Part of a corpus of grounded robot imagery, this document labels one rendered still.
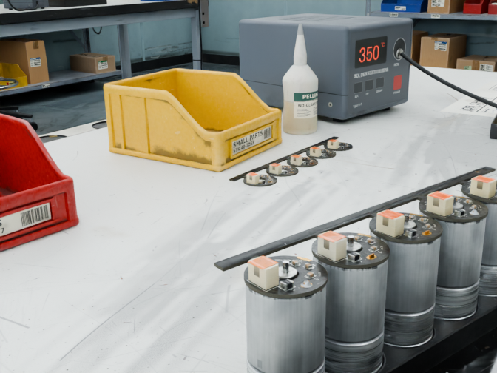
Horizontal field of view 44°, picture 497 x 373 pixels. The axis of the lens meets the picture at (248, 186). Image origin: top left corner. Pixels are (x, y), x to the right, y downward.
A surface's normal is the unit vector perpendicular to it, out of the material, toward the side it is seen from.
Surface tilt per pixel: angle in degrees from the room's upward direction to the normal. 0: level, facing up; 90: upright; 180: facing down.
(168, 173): 0
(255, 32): 90
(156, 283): 0
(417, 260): 90
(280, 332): 90
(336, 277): 90
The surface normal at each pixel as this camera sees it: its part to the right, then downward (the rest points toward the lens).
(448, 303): -0.16, 0.33
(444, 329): -0.02, -0.94
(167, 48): 0.79, 0.18
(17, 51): -0.55, 0.32
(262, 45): -0.72, 0.24
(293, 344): 0.18, 0.32
